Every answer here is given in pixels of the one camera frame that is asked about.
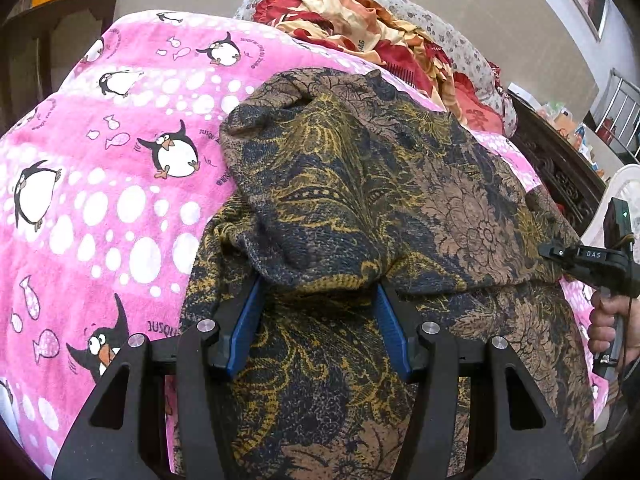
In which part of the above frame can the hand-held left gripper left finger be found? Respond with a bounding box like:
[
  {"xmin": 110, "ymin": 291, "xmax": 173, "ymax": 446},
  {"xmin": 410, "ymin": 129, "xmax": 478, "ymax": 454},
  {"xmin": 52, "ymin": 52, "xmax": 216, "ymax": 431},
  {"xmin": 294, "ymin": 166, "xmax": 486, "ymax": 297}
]
[{"xmin": 51, "ymin": 274, "xmax": 267, "ymax": 480}]

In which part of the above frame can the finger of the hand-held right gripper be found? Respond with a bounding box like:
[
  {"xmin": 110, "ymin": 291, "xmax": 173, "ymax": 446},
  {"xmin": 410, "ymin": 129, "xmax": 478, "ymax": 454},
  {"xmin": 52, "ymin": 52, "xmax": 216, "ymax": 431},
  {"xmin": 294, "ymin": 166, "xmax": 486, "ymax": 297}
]
[{"xmin": 539, "ymin": 242, "xmax": 577, "ymax": 271}]

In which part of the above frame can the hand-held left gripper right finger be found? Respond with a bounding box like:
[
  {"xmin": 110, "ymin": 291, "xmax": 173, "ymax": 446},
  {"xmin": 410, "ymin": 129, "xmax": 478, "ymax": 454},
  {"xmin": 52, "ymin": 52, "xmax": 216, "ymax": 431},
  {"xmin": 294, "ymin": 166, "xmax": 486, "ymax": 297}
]
[{"xmin": 372, "ymin": 280, "xmax": 583, "ymax": 480}]

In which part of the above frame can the brown navy floral patterned garment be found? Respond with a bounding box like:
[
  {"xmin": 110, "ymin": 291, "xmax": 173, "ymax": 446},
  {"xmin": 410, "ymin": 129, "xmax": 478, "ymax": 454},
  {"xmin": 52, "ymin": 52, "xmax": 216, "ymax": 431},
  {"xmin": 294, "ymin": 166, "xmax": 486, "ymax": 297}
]
[{"xmin": 172, "ymin": 67, "xmax": 608, "ymax": 480}]

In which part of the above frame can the person's right hand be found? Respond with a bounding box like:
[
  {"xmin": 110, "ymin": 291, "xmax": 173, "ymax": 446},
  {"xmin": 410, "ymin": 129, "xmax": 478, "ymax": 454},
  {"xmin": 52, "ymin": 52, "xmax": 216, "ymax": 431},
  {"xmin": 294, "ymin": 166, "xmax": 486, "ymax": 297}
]
[{"xmin": 588, "ymin": 290, "xmax": 640, "ymax": 361}]

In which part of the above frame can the white plastic chair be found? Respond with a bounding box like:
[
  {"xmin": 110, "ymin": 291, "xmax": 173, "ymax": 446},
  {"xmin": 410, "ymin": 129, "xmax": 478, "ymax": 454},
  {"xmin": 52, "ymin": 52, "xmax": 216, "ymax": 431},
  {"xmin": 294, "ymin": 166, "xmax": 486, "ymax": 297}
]
[{"xmin": 582, "ymin": 162, "xmax": 640, "ymax": 261}]

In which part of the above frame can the dark carved wooden headboard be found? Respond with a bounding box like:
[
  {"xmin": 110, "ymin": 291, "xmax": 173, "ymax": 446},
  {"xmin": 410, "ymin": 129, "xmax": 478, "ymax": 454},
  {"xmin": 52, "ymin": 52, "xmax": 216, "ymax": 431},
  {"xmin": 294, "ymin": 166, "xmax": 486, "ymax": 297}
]
[{"xmin": 507, "ymin": 90, "xmax": 608, "ymax": 236}]

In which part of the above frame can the pile of colourful packets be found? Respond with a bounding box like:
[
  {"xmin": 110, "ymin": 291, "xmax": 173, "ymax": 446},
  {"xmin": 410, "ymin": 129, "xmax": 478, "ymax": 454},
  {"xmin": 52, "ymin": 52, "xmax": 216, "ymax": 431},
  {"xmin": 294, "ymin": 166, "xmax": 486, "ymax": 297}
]
[{"xmin": 537, "ymin": 102, "xmax": 606, "ymax": 176}]

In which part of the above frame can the metal railing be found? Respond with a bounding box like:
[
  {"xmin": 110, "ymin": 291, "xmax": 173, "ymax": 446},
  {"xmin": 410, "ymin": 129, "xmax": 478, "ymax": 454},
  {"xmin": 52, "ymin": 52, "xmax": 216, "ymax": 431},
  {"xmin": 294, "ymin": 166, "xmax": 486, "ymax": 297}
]
[{"xmin": 592, "ymin": 67, "xmax": 640, "ymax": 163}]

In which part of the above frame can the pink penguin print blanket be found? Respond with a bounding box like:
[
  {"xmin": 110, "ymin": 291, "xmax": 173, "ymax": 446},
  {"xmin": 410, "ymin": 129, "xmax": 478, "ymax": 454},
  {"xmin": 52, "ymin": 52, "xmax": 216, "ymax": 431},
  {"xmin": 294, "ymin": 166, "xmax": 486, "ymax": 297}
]
[{"xmin": 0, "ymin": 9, "xmax": 616, "ymax": 480}]

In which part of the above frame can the red and yellow floral bedding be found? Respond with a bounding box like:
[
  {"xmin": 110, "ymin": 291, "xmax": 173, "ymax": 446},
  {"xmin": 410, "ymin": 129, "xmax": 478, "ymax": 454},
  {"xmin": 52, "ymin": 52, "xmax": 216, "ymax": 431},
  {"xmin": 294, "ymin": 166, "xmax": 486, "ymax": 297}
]
[{"xmin": 235, "ymin": 0, "xmax": 518, "ymax": 138}]

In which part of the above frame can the red floral quilt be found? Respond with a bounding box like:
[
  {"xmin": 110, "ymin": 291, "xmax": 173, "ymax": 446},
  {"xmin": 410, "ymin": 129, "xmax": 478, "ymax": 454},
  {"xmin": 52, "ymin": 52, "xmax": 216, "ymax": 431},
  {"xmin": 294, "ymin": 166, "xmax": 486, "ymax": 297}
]
[{"xmin": 250, "ymin": 0, "xmax": 506, "ymax": 136}]

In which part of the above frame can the dark wooden cabinet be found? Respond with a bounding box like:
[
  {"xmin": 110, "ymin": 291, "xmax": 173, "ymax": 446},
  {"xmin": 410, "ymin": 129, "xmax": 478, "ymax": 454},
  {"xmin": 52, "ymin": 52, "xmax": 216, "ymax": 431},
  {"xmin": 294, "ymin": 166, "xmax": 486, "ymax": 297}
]
[{"xmin": 0, "ymin": 0, "xmax": 121, "ymax": 136}]

